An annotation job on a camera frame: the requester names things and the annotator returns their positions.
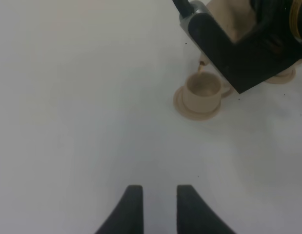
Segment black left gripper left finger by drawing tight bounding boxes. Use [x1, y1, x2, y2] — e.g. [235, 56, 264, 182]
[96, 185, 143, 234]

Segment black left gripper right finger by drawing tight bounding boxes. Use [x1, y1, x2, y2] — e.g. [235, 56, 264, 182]
[177, 185, 234, 234]

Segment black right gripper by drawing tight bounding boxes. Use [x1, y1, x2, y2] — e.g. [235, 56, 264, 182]
[250, 0, 302, 73]

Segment brown teapot with lid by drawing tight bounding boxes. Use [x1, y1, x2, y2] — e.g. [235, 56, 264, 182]
[198, 0, 256, 72]

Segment tan saucer near centre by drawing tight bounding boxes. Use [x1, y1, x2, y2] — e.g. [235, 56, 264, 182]
[266, 68, 296, 84]

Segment tan saucer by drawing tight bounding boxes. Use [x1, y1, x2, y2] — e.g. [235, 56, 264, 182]
[173, 86, 221, 121]
[266, 68, 296, 84]

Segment brown teacup front left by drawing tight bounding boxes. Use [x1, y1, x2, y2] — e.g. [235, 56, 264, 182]
[182, 72, 234, 114]

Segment tan saucer front left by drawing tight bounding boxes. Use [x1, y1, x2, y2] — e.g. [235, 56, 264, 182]
[173, 86, 221, 121]

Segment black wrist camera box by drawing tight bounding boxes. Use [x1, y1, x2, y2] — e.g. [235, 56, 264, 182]
[173, 0, 287, 94]

